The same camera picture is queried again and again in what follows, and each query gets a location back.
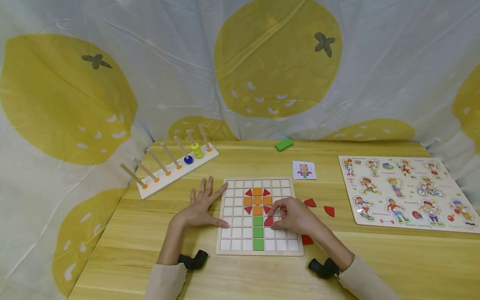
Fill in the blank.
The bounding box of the sports figures puzzle board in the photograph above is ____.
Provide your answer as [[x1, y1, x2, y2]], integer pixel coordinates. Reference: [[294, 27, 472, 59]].
[[338, 155, 480, 234]]

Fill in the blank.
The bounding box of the person's left hand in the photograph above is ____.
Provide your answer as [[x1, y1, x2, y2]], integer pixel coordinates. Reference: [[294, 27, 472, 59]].
[[170, 177, 230, 229]]

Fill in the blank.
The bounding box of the wooden grid puzzle board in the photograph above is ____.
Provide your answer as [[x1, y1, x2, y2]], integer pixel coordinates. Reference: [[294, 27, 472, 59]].
[[215, 177, 305, 256]]

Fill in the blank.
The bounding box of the person's right hand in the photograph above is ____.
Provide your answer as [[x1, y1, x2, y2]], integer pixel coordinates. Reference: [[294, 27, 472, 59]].
[[269, 197, 320, 236]]

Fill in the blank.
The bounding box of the person's left forearm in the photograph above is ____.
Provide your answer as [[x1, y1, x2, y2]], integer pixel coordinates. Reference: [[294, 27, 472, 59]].
[[143, 217, 188, 300]]

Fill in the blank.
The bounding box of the white peg board with rods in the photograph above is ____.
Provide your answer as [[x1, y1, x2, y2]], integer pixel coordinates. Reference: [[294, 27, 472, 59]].
[[120, 123, 220, 200]]

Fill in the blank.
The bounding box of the small pattern card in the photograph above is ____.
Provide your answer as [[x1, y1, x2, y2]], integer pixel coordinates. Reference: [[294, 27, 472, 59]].
[[292, 161, 317, 180]]

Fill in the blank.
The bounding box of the green rectangular block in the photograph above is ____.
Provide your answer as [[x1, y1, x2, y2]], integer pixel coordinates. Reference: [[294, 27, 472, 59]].
[[274, 138, 294, 153]]

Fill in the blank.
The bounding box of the person's right forearm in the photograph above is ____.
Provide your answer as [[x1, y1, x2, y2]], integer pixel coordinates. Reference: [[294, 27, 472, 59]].
[[310, 227, 403, 300]]

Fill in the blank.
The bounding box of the black wrist band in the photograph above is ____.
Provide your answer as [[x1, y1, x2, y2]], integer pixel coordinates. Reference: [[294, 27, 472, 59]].
[[177, 250, 209, 270], [307, 257, 340, 280]]

